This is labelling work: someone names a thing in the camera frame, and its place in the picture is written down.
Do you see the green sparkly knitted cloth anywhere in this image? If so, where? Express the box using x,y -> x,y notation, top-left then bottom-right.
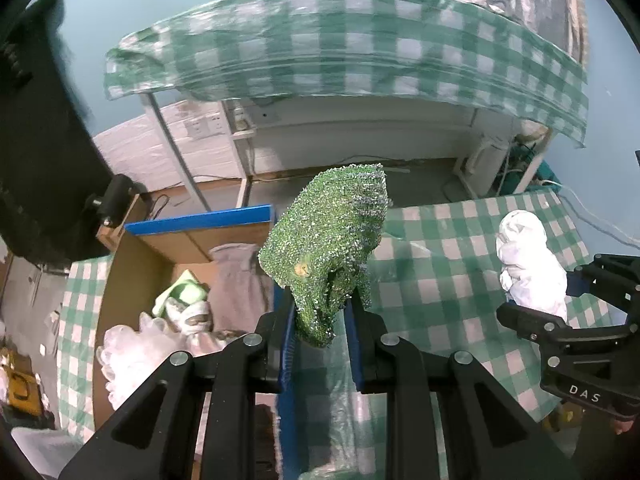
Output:
258,164 -> 388,348

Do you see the clear white plastic bag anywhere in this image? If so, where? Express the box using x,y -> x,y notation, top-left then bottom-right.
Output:
96,312 -> 229,411

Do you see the grey folded cloth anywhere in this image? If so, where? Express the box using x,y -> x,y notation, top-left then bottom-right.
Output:
208,243 -> 273,333

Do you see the green checkered tablecloth near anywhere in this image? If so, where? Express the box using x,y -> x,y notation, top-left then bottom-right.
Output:
56,190 -> 589,479

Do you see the green checkered tablecloth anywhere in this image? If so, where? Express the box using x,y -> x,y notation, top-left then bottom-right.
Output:
104,0 -> 589,143
56,190 -> 589,479

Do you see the blue cardboard box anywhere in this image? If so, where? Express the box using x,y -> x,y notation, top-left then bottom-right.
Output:
93,206 -> 273,472

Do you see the green checkered tablecloth far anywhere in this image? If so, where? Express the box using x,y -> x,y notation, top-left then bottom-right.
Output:
104,0 -> 589,143

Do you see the white metal table frame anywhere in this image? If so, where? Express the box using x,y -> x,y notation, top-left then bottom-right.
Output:
140,93 -> 256,211

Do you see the white wall socket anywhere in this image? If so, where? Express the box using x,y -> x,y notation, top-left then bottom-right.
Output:
183,114 -> 224,140

